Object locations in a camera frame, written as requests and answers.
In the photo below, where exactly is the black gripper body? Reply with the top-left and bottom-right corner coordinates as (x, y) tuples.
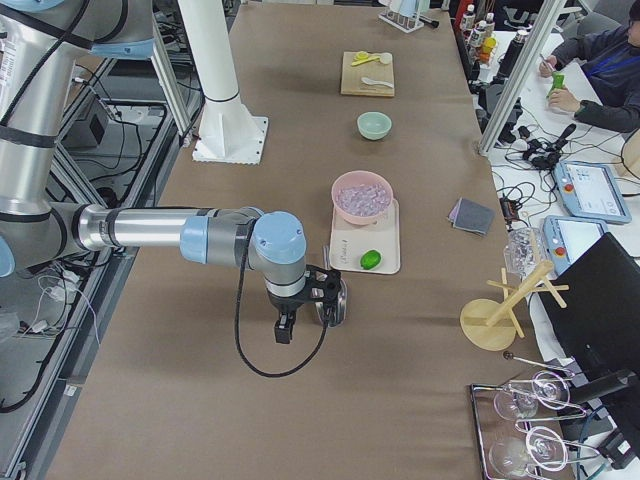
(267, 291), (306, 326)

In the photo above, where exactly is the white spoon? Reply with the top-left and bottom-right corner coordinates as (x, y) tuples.
(361, 76), (394, 89)

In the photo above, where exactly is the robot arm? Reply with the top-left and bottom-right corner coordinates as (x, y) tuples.
(1, 1), (309, 343)

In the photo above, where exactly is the pink bowl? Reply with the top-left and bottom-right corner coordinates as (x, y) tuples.
(331, 170), (394, 226)

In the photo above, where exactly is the clear ice cubes pile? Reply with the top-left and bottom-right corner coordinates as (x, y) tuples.
(337, 183), (391, 217)

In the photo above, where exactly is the mint green bowl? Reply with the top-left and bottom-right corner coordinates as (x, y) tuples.
(356, 111), (393, 141)

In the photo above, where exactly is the yellow measuring spoon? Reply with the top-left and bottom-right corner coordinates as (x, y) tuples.
(351, 51), (380, 67)

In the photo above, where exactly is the green lime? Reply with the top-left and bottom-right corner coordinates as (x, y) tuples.
(359, 249), (382, 271)

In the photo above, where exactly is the grey purple folded cloth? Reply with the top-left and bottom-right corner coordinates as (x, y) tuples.
(448, 198), (495, 236)

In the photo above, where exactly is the wooden cup tree stand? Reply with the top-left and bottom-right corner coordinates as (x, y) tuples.
(460, 260), (570, 352)

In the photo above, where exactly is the wooden cutting board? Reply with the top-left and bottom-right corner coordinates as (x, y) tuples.
(340, 51), (395, 98)

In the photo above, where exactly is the clear plastic container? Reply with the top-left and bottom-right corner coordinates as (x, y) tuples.
(503, 227), (543, 278)

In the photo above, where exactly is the white round lid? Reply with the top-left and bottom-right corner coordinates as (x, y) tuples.
(379, 52), (393, 65)

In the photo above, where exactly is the wine glass upper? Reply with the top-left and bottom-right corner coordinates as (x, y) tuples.
(493, 370), (570, 420)

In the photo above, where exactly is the teach pendant lower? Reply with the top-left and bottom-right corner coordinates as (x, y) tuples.
(542, 215), (608, 275)

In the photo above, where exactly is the teach pendant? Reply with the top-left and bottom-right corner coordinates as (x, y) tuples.
(553, 160), (632, 224)
(542, 215), (608, 275)

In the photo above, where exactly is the wine glass lower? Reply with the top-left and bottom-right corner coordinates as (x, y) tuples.
(489, 426), (568, 479)

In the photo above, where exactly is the black monitor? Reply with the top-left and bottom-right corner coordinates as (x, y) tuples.
(540, 233), (639, 425)

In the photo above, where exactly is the white cup rack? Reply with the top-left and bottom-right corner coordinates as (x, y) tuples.
(378, 0), (440, 33)

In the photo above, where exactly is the teach pendant upper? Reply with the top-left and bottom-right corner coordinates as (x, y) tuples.
(553, 160), (632, 224)

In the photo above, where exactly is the person in dark jacket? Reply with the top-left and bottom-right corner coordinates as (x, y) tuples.
(539, 2), (639, 134)

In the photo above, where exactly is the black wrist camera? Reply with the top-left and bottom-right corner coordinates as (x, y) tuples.
(301, 264), (341, 316)

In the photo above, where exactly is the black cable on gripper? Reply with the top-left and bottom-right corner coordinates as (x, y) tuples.
(235, 219), (331, 377)

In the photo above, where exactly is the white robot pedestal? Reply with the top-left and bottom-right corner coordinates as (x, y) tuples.
(179, 0), (269, 165)

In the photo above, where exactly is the wire wine glass rack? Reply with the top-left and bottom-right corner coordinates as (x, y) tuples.
(469, 370), (601, 479)

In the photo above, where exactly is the aluminium frame post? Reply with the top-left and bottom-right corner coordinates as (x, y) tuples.
(477, 0), (566, 157)

